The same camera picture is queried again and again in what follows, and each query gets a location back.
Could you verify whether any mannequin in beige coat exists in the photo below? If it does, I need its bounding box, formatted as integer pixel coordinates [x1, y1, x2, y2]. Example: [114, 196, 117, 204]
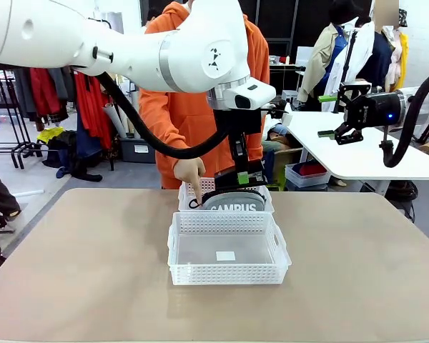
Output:
[297, 1, 360, 112]

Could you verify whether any person in orange hoodie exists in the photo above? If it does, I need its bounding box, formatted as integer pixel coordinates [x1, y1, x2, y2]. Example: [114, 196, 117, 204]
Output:
[139, 1, 272, 190]

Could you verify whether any grey CAMPUS pouch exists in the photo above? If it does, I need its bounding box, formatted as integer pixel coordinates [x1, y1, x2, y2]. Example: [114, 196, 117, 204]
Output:
[188, 189, 268, 213]

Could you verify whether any cardboard box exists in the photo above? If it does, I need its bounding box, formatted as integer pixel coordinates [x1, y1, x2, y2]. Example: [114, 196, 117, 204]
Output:
[271, 146, 304, 190]

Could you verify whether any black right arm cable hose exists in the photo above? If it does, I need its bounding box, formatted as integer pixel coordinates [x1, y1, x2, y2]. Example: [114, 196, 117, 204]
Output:
[378, 65, 429, 169]

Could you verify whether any grey paper roll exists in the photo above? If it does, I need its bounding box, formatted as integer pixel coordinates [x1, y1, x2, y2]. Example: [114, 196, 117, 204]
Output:
[103, 103, 129, 139]

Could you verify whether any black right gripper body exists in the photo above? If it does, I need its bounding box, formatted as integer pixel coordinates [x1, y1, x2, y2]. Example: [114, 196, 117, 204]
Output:
[345, 91, 403, 128]

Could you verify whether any grey jacket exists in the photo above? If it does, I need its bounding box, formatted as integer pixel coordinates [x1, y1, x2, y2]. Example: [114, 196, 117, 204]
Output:
[48, 66, 76, 101]

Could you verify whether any white table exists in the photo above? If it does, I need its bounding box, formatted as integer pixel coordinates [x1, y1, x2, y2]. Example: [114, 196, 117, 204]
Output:
[282, 111, 429, 197]

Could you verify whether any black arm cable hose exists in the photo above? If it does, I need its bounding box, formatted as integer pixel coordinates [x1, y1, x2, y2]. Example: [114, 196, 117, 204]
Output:
[378, 65, 429, 169]
[96, 71, 234, 159]

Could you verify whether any white coat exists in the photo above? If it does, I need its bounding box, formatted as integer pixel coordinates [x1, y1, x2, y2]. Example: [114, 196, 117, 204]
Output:
[321, 21, 376, 112]

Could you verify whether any mannequin in navy top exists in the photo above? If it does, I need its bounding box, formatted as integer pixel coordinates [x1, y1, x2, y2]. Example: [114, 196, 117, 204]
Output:
[357, 0, 410, 94]

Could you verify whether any white perforated plastic basket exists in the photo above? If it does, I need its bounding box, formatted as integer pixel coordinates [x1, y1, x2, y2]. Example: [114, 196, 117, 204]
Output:
[177, 177, 275, 214]

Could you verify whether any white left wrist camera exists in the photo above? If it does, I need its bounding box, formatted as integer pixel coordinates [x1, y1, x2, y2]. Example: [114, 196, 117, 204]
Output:
[267, 101, 294, 126]

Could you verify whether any black garment pile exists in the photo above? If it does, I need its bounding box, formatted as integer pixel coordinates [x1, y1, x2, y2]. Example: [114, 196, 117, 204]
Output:
[41, 129, 104, 184]

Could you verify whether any long red dress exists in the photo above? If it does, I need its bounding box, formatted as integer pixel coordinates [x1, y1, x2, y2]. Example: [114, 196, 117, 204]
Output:
[73, 69, 114, 150]

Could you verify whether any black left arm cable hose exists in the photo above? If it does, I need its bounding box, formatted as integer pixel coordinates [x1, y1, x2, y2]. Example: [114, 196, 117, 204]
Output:
[96, 71, 234, 159]

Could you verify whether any neon yellow garment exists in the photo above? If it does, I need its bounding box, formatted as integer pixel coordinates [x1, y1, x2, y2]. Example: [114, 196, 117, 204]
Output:
[36, 126, 68, 144]

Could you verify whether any clear box with red contents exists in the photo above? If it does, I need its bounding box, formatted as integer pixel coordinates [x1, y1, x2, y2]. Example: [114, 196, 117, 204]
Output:
[285, 161, 332, 189]

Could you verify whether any black tripod pole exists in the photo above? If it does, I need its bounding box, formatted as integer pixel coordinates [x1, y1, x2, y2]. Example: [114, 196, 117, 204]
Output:
[334, 28, 360, 114]

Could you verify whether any black metal clothes rack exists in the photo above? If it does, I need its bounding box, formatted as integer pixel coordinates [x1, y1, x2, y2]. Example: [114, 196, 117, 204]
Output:
[0, 69, 44, 169]

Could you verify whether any white basket with label sticker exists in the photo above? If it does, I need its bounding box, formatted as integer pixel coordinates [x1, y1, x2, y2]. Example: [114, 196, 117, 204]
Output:
[167, 210, 292, 286]

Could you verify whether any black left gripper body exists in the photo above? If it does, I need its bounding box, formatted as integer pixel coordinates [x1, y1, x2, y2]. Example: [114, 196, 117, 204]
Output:
[214, 109, 265, 136]

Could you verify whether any person's right hand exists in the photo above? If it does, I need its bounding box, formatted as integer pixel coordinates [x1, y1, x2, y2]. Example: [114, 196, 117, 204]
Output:
[174, 156, 207, 207]

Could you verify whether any dark red jacket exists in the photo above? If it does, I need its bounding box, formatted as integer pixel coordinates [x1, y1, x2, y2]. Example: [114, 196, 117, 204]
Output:
[29, 66, 64, 117]

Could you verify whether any tall grey cardboard tube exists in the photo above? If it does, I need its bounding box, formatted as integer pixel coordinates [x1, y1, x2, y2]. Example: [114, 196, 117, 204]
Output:
[127, 80, 141, 139]

